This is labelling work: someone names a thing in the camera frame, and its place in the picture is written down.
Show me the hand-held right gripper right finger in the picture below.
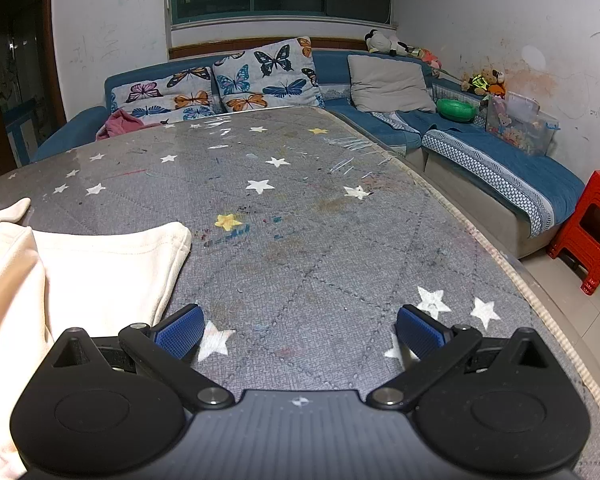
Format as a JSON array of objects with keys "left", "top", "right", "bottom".
[{"left": 366, "top": 304, "right": 561, "bottom": 411}]

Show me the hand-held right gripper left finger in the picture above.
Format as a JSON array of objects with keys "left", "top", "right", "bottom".
[{"left": 45, "top": 304, "right": 236, "bottom": 411}]

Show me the cream garment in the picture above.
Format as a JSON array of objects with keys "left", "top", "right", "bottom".
[{"left": 0, "top": 197, "right": 192, "bottom": 480}]

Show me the grey star print table cover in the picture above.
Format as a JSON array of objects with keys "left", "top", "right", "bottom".
[{"left": 0, "top": 105, "right": 600, "bottom": 480}]

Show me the blue white patterned sofa cover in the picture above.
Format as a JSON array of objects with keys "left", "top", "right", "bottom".
[{"left": 421, "top": 129, "right": 556, "bottom": 238}]

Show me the blue corner sofa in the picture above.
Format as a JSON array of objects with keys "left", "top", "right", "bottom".
[{"left": 30, "top": 47, "right": 586, "bottom": 261}]

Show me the pink garment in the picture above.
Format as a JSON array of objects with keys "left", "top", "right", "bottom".
[{"left": 96, "top": 109, "right": 163, "bottom": 141}]

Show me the green round toy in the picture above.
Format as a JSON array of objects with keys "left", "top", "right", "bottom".
[{"left": 436, "top": 98, "right": 481, "bottom": 123}]

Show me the clear plastic toy box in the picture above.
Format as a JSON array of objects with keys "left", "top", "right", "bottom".
[{"left": 485, "top": 92, "right": 561, "bottom": 157}]

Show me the butterfly print pillow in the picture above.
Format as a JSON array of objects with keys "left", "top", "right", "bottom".
[
  {"left": 211, "top": 36, "right": 326, "bottom": 113},
  {"left": 111, "top": 66, "right": 216, "bottom": 123}
]

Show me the grey pillow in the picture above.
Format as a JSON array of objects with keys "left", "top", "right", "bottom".
[{"left": 347, "top": 54, "right": 437, "bottom": 113}]

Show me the plush toy with yellow vest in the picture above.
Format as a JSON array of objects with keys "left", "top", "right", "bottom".
[{"left": 461, "top": 72, "right": 491, "bottom": 96}]

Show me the pink and orange plush toy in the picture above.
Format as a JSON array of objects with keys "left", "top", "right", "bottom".
[{"left": 409, "top": 47, "right": 442, "bottom": 68}]

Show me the black and white plush toy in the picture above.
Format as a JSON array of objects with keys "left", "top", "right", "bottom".
[{"left": 364, "top": 29, "right": 411, "bottom": 57}]

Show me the dark wooden door frame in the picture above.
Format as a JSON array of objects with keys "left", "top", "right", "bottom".
[{"left": 0, "top": 0, "right": 68, "bottom": 181}]

